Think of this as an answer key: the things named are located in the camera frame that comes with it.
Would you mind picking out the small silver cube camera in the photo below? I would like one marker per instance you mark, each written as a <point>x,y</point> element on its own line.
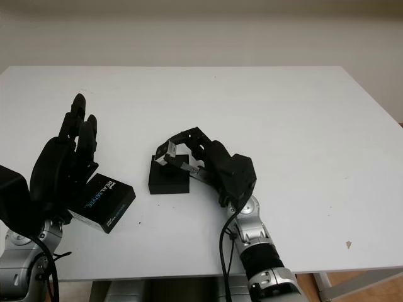
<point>163,152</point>

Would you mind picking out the black RealSense box lid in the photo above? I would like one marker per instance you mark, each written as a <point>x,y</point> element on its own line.
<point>110,201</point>

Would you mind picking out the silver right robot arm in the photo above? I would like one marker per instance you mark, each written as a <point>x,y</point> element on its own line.
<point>252,232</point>

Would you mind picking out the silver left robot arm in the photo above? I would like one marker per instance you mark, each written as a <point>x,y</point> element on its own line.
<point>19,261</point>

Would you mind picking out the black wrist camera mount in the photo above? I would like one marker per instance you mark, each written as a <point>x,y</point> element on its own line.
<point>12,201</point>
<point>240,176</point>

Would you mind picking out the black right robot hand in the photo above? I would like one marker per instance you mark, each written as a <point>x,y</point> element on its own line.
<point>214,163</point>

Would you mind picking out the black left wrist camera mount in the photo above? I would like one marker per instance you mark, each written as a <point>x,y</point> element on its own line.
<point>12,201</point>

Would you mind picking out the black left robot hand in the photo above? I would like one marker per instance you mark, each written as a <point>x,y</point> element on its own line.
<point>53,173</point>

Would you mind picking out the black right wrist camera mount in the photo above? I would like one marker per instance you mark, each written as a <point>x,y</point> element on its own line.
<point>240,176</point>

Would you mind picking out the grey robot torso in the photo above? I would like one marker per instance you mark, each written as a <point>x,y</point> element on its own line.
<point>157,291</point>

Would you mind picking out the white table leg frame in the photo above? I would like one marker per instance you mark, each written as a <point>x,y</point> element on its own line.
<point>324,283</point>

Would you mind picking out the black foam-lined box base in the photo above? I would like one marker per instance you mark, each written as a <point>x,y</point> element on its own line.
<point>167,187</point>

